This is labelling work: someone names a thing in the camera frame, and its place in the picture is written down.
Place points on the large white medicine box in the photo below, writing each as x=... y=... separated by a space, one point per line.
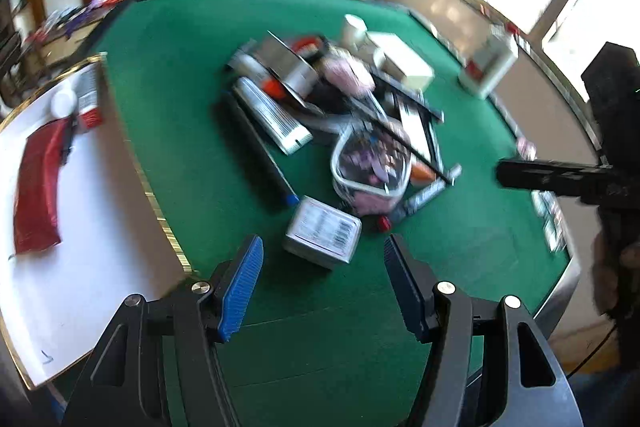
x=401 y=61

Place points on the white plastic bottle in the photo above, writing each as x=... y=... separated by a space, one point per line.
x=353 y=31

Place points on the white gold-rimmed tray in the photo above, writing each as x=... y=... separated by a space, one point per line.
x=115 y=240

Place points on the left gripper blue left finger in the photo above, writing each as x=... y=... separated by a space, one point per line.
x=236 y=286

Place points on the pink transparent pencil case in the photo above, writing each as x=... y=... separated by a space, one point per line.
x=370 y=170

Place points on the white toothpaste box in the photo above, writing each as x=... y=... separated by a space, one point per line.
x=288 y=134

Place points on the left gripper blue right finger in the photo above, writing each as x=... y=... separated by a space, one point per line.
x=410 y=279

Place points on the white round bottle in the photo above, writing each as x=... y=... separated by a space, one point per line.
x=63 y=103

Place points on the black blue-capped marker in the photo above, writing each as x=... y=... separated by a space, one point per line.
x=263 y=164

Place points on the white jug red label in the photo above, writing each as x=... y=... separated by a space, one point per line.
x=491 y=61

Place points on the pink fluffy pompom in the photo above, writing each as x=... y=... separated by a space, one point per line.
x=347 y=74

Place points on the small white barcode box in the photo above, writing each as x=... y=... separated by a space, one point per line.
x=322 y=234

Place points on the red foil pouch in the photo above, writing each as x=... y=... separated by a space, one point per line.
x=35 y=217

